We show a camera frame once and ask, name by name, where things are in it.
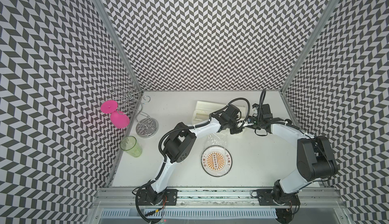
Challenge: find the clear plastic wrap sheet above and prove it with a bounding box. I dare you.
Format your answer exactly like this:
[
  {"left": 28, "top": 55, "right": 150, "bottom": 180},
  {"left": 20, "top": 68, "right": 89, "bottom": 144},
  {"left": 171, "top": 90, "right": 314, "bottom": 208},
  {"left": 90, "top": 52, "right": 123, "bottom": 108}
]
[{"left": 201, "top": 131, "right": 233, "bottom": 177}]

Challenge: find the white plate orange sunburst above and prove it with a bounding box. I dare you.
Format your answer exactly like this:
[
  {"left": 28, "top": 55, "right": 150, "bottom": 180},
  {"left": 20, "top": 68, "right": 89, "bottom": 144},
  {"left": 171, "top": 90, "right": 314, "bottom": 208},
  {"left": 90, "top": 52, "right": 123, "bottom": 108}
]
[{"left": 201, "top": 146, "right": 233, "bottom": 177}]

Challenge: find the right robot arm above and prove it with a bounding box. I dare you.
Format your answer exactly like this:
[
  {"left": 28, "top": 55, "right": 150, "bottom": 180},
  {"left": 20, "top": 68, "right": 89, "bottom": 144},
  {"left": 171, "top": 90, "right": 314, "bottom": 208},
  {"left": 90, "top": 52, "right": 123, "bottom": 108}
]
[{"left": 252, "top": 103, "right": 338, "bottom": 205}]

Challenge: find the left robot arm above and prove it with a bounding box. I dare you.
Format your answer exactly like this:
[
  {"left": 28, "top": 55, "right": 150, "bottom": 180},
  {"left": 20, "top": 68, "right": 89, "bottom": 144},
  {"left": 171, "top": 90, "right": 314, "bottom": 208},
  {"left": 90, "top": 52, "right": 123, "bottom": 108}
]
[{"left": 144, "top": 104, "right": 250, "bottom": 205}]

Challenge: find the green plastic cup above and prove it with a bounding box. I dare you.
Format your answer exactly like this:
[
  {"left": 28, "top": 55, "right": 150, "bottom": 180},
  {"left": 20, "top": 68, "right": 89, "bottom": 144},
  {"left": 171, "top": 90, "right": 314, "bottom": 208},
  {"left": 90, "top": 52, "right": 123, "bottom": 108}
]
[{"left": 120, "top": 136, "right": 142, "bottom": 158}]

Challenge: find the pink plastic wine glass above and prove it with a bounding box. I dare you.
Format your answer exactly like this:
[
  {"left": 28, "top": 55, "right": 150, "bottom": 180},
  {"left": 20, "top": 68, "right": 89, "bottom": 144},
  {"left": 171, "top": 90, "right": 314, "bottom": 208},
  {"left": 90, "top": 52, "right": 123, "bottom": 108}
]
[{"left": 100, "top": 100, "right": 130, "bottom": 129}]

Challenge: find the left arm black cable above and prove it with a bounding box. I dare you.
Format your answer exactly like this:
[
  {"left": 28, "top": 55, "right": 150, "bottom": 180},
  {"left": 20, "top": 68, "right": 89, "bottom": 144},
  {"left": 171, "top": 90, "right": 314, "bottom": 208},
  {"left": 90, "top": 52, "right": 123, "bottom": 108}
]
[{"left": 209, "top": 97, "right": 251, "bottom": 124}]

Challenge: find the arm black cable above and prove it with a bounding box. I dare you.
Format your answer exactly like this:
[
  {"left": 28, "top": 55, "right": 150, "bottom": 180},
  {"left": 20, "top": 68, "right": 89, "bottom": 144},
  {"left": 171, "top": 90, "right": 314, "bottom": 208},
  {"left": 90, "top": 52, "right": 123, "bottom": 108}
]
[
  {"left": 258, "top": 88, "right": 267, "bottom": 118},
  {"left": 209, "top": 97, "right": 251, "bottom": 124}
]

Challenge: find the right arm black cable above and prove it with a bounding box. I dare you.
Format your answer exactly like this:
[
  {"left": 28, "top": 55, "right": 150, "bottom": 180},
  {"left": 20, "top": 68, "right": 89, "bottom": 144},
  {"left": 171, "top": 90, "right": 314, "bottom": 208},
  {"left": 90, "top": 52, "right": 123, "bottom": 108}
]
[{"left": 258, "top": 88, "right": 267, "bottom": 118}]

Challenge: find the chrome wire glass rack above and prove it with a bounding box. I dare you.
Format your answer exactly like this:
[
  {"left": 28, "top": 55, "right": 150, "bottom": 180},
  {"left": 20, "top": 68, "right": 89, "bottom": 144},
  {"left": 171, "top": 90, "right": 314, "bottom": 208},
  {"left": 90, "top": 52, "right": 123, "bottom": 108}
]
[{"left": 108, "top": 86, "right": 159, "bottom": 138}]

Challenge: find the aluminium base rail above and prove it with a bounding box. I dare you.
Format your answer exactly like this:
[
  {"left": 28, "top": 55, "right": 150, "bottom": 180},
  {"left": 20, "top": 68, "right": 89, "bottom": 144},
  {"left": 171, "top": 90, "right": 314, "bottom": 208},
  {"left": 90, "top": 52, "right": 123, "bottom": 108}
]
[{"left": 91, "top": 187, "right": 346, "bottom": 209}]

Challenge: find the aluminium corner post right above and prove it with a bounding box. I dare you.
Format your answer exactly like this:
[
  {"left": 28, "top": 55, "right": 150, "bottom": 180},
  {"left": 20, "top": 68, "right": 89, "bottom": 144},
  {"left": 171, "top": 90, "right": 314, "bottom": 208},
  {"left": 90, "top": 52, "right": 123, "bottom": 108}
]
[{"left": 280, "top": 0, "right": 340, "bottom": 95}]

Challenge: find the aluminium corner post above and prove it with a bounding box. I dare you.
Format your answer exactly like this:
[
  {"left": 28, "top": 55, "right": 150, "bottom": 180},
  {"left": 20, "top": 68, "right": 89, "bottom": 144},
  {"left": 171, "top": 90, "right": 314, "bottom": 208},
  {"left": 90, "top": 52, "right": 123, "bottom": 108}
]
[
  {"left": 91, "top": 0, "right": 141, "bottom": 91},
  {"left": 280, "top": 0, "right": 340, "bottom": 95}
]

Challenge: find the aluminium corner post left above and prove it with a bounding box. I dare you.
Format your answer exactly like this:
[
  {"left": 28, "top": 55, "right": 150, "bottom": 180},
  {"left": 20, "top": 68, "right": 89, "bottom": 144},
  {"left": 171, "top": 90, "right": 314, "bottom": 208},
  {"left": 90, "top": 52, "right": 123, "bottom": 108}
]
[{"left": 91, "top": 0, "right": 141, "bottom": 91}]

